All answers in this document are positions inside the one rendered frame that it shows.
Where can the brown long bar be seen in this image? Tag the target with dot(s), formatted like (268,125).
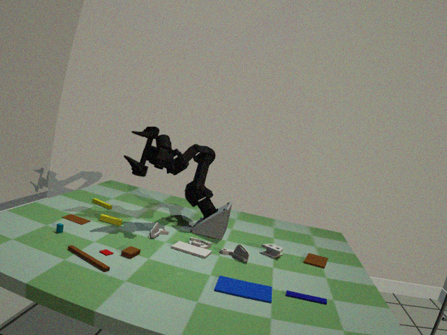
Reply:
(88,258)

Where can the small teal block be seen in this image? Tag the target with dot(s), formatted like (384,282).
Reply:
(60,228)

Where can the brown block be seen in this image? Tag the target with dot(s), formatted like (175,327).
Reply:
(130,252)

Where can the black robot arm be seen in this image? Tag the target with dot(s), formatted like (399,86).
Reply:
(195,190)

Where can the blue flat rectangular plate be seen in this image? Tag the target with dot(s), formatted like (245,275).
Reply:
(244,289)

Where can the yellow rectangular bar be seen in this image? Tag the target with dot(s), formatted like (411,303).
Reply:
(111,219)
(102,203)

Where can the red flat tile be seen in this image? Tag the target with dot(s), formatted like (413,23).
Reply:
(106,252)

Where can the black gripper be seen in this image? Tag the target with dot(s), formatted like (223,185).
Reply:
(139,168)

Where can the dark blue flat bar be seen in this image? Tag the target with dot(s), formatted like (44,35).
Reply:
(306,297)

